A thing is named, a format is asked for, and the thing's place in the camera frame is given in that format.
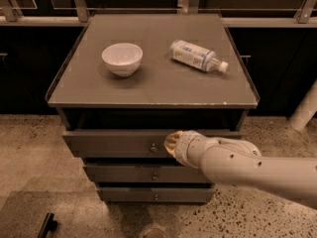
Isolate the black object on floor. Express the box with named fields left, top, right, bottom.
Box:
left=37, top=212, right=57, bottom=238

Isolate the grey drawer cabinet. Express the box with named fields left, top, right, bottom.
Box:
left=45, top=13, right=261, bottom=204

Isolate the grey drawer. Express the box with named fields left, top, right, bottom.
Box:
left=61, top=128, right=244, bottom=159
left=96, top=183, right=215, bottom=203
left=84, top=158, right=207, bottom=183

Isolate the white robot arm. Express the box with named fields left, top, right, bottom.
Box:
left=164, top=131, right=317, bottom=208

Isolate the metal railing frame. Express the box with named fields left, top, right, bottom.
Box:
left=0, top=0, right=317, bottom=28

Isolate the white cylindrical post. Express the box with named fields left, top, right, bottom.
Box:
left=289, top=79, right=317, bottom=131

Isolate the grey top drawer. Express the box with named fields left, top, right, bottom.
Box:
left=61, top=128, right=244, bottom=159

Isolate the clear plastic water bottle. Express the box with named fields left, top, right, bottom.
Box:
left=169, top=40, right=229, bottom=72

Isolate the grey middle drawer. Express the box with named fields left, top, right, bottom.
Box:
left=84, top=158, right=207, bottom=183

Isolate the white ceramic bowl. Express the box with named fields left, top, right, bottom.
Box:
left=102, top=43, right=144, bottom=77

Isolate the grey bottom drawer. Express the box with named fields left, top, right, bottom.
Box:
left=96, top=183, right=215, bottom=203

